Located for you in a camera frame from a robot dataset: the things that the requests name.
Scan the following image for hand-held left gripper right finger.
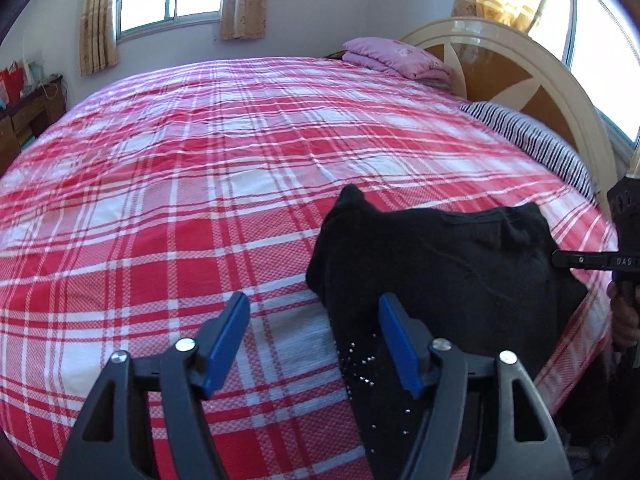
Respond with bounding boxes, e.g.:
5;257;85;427
378;294;573;480

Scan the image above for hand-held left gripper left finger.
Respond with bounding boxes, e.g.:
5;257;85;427
55;291;251;480

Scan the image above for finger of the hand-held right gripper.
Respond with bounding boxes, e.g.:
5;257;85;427
552;249;615;272

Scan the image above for black pants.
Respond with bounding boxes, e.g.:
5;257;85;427
306;184;590;473

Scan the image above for person's right hand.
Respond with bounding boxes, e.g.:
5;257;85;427
606;280;640;353

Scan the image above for striped pillow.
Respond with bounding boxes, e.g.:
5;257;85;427
459;101;598;200

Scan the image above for person's dark clothing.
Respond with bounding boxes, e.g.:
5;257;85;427
562;350;640;480

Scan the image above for large window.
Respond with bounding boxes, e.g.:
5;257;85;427
530;0;640;146

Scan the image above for red plaid bed sheet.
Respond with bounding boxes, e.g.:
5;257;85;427
0;55;621;480

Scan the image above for cream and brown headboard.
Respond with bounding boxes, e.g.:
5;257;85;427
400;16;618;221

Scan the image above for pink folded blanket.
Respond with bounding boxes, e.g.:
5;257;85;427
342;36;453;82

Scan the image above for brown wooden desk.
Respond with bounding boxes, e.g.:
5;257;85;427
0;75;68;176

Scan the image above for red bag on desk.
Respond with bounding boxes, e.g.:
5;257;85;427
0;60;26;106

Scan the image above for beige curtain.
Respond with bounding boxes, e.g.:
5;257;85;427
220;0;271;41
80;0;121;77

